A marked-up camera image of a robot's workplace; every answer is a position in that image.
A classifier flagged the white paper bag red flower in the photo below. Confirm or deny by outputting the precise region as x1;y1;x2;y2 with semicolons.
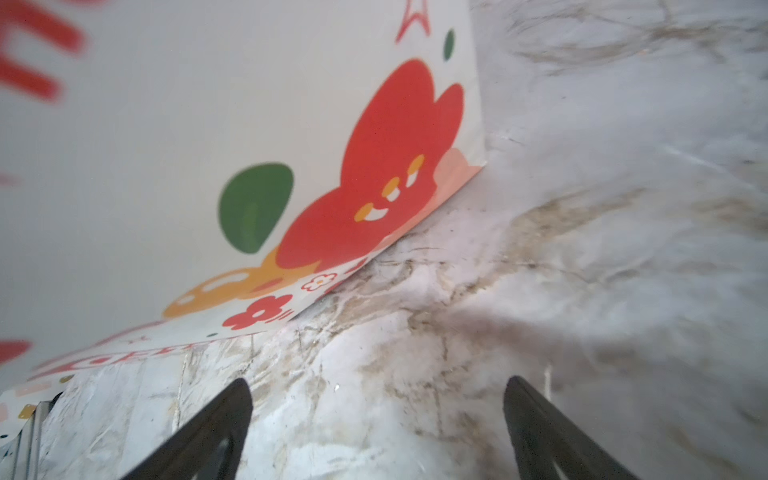
1;1;485;443

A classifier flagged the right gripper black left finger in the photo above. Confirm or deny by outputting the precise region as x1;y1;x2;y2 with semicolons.
123;378;253;480

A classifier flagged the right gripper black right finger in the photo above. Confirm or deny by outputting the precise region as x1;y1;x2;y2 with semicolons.
503;376;637;480

